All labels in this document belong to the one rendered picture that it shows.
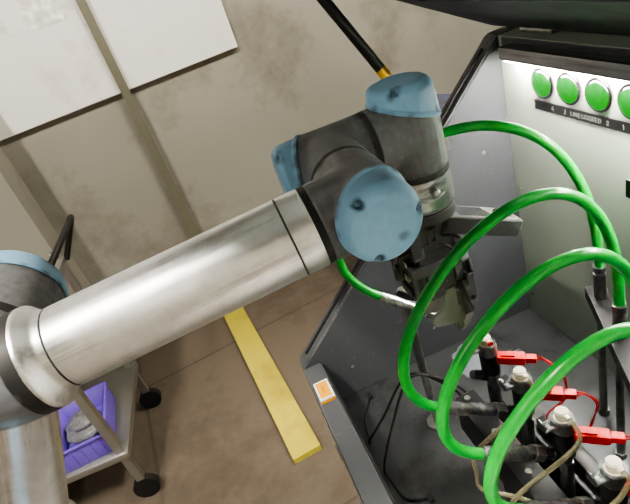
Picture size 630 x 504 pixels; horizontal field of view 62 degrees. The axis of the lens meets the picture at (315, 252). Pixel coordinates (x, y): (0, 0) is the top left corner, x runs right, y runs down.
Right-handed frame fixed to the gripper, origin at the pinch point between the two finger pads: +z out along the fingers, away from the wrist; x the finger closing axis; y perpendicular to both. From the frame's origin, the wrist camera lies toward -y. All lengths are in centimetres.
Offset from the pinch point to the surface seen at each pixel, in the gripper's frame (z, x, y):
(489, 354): 7.2, 1.3, -2.2
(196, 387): 118, -162, 74
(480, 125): -24.3, -5.1, -9.8
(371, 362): 29.3, -31.0, 9.1
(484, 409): 8.0, 8.7, 3.7
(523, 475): 19.9, 12.1, 1.4
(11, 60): -45, -215, 84
